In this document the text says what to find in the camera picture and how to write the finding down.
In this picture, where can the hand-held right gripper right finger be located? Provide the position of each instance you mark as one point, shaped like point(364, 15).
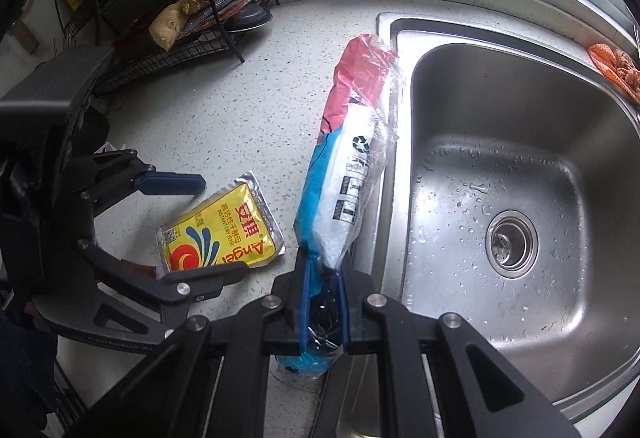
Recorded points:
point(343, 313)

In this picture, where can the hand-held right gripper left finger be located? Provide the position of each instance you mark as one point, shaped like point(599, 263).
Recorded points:
point(302, 303)

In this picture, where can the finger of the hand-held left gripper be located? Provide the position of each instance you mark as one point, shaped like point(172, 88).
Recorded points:
point(200, 283)
point(172, 184)

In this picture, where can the yellow foil packet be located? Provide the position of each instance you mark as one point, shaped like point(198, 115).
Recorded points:
point(220, 233)

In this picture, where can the pink blue plastic bag package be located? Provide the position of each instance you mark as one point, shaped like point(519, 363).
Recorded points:
point(345, 158)

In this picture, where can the ginger root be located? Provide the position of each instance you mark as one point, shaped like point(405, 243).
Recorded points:
point(170, 20)

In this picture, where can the silver mesh pad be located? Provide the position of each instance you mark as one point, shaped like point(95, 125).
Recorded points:
point(210, 13)

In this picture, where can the sink drain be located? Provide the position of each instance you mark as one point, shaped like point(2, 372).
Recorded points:
point(511, 242)

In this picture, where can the dark round lid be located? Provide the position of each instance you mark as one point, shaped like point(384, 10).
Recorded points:
point(250, 18)

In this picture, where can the stainless steel sink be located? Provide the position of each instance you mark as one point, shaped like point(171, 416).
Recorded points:
point(500, 158)

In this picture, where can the orange mesh cloth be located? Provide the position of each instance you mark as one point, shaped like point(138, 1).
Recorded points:
point(617, 68)

